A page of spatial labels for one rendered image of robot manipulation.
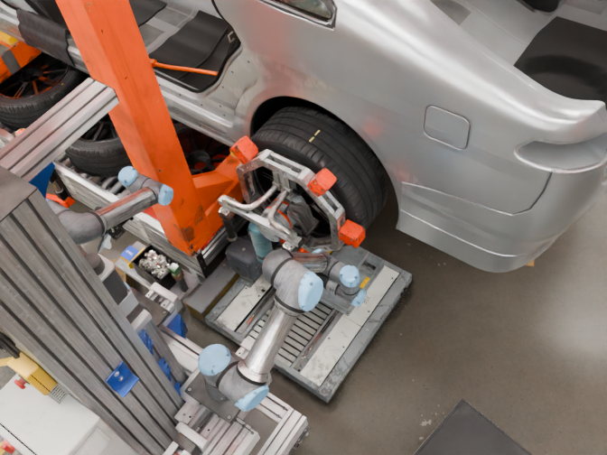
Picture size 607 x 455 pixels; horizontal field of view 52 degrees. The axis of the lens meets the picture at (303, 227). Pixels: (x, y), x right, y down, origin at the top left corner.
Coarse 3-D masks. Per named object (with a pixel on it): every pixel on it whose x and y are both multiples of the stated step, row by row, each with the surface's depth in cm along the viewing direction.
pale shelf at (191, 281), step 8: (136, 248) 320; (120, 264) 315; (128, 272) 311; (184, 272) 308; (136, 280) 310; (144, 280) 308; (192, 280) 305; (176, 288) 303; (192, 288) 305; (184, 296) 302
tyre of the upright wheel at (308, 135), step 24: (288, 120) 263; (312, 120) 259; (336, 120) 260; (264, 144) 264; (288, 144) 254; (312, 144) 253; (336, 144) 254; (360, 144) 259; (312, 168) 255; (336, 168) 251; (360, 168) 257; (336, 192) 257; (360, 192) 258; (384, 192) 272; (360, 216) 262
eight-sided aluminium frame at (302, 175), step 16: (256, 160) 260; (272, 160) 260; (288, 160) 256; (240, 176) 280; (288, 176) 254; (304, 176) 250; (256, 192) 293; (336, 208) 256; (336, 224) 258; (320, 240) 288; (336, 240) 269
